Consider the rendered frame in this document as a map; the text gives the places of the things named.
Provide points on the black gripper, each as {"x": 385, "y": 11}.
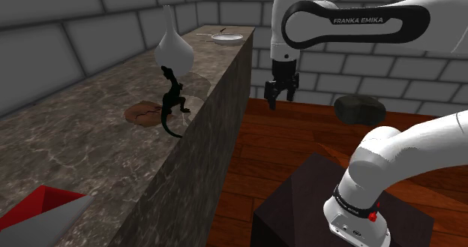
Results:
{"x": 284, "y": 70}

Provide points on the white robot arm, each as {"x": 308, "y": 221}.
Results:
{"x": 373, "y": 158}

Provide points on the white shallow plate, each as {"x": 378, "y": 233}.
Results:
{"x": 227, "y": 38}

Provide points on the pale thin stick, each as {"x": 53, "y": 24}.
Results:
{"x": 206, "y": 34}

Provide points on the black dinosaur figure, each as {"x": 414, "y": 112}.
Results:
{"x": 171, "y": 100}

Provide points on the white long-necked vase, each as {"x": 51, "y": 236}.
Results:
{"x": 174, "y": 52}

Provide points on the dark robot stand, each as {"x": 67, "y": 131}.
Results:
{"x": 292, "y": 209}

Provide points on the red and grey box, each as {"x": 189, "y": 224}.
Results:
{"x": 33, "y": 217}

